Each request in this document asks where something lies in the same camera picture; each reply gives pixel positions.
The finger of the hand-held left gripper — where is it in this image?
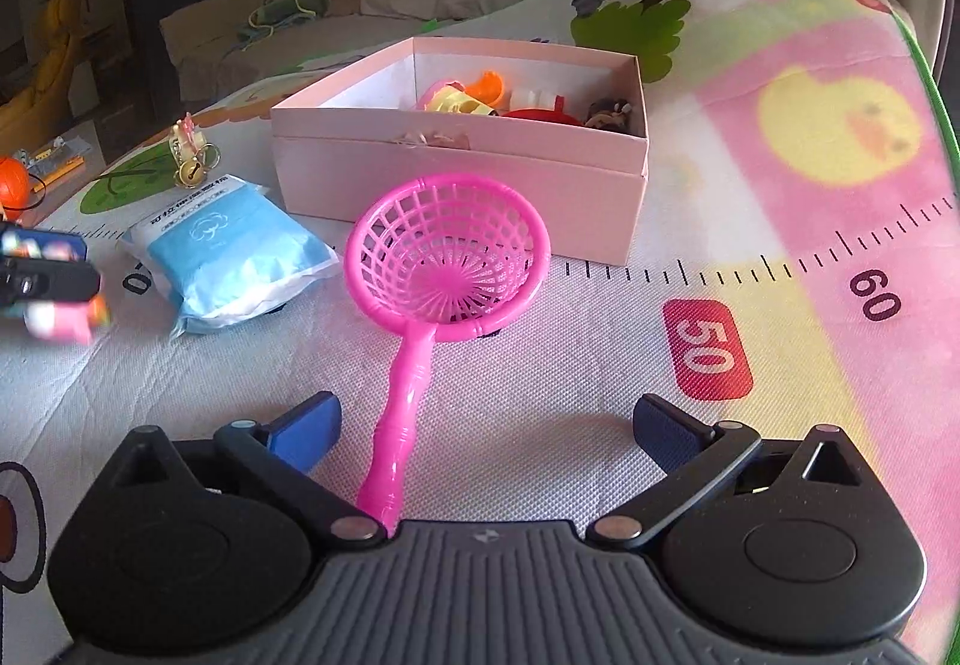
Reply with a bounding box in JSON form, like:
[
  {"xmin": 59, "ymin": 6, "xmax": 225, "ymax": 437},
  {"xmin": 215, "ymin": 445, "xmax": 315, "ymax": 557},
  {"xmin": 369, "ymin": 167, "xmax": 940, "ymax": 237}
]
[
  {"xmin": 0, "ymin": 224, "xmax": 89, "ymax": 265},
  {"xmin": 0, "ymin": 260, "xmax": 101, "ymax": 317}
]

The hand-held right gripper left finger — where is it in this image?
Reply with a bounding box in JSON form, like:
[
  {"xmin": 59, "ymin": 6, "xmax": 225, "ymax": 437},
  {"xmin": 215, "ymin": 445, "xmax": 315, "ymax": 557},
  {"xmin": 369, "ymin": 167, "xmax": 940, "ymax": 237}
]
[{"xmin": 105, "ymin": 391, "xmax": 387, "ymax": 546}]

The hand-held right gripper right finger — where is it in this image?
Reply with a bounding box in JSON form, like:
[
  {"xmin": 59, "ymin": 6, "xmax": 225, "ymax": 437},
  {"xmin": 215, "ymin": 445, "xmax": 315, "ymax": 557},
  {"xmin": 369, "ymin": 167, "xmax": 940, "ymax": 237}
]
[{"xmin": 586, "ymin": 393, "xmax": 875, "ymax": 550}]

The pink plastic strainer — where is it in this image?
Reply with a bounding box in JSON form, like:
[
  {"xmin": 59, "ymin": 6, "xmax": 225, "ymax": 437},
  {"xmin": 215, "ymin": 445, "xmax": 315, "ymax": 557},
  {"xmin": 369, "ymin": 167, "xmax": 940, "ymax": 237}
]
[{"xmin": 343, "ymin": 177, "xmax": 552, "ymax": 535}]

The pink cardboard box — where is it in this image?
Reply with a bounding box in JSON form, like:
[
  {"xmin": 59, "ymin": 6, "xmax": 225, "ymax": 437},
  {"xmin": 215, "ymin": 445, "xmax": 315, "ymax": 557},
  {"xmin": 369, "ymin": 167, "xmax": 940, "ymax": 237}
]
[{"xmin": 270, "ymin": 35, "xmax": 650, "ymax": 269}]

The cartoon figure toy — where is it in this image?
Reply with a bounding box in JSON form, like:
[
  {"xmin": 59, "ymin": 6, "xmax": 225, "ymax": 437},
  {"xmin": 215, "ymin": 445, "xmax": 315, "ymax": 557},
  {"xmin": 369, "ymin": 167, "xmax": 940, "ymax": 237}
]
[{"xmin": 583, "ymin": 97, "xmax": 635, "ymax": 133}]

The red plastic lid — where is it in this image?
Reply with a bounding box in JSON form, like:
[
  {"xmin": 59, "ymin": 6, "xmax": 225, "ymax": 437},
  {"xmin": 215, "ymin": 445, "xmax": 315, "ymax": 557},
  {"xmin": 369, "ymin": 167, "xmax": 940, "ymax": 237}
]
[{"xmin": 499, "ymin": 106, "xmax": 586, "ymax": 128}]

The pale yellow toy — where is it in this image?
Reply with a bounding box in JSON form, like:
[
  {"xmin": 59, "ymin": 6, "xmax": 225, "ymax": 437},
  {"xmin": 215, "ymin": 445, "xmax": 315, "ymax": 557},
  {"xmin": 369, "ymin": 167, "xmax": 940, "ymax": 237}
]
[{"xmin": 418, "ymin": 79, "xmax": 496, "ymax": 118}]

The orange plastic cap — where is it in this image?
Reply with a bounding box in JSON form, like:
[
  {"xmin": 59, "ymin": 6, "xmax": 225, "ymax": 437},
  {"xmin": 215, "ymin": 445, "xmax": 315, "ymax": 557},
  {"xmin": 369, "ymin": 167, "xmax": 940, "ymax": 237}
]
[{"xmin": 465, "ymin": 71, "xmax": 505, "ymax": 112}]

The orange ball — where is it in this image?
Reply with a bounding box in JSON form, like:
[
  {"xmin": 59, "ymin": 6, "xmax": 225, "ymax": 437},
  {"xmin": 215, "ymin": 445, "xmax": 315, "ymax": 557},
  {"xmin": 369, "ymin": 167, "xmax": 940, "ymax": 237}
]
[{"xmin": 0, "ymin": 157, "xmax": 35, "ymax": 216}]

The white side table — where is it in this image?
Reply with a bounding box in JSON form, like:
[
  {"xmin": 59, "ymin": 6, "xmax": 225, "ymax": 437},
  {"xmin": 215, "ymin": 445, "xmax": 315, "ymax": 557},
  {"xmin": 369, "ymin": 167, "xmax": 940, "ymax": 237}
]
[{"xmin": 0, "ymin": 121, "xmax": 121, "ymax": 231}]

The blue tissue packet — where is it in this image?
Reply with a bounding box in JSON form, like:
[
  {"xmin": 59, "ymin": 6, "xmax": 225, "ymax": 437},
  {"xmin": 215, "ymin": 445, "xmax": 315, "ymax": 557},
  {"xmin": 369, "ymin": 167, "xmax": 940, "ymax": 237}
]
[{"xmin": 120, "ymin": 174, "xmax": 340, "ymax": 340}]

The printed play mat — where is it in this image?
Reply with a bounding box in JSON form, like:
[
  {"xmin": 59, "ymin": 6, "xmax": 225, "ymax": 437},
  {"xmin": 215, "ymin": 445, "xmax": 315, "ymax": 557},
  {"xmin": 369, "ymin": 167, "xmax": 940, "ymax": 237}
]
[{"xmin": 0, "ymin": 0, "xmax": 960, "ymax": 665}]

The green knitted cloth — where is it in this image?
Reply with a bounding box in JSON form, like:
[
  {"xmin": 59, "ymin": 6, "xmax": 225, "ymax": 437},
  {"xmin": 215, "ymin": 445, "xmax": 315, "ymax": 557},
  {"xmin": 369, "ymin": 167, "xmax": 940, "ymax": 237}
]
[{"xmin": 240, "ymin": 0, "xmax": 331, "ymax": 44}]

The keychain trinket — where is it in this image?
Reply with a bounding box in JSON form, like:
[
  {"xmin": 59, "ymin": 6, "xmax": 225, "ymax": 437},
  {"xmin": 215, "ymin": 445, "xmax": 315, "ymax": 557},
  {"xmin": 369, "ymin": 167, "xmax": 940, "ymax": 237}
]
[{"xmin": 169, "ymin": 114, "xmax": 224, "ymax": 190}]

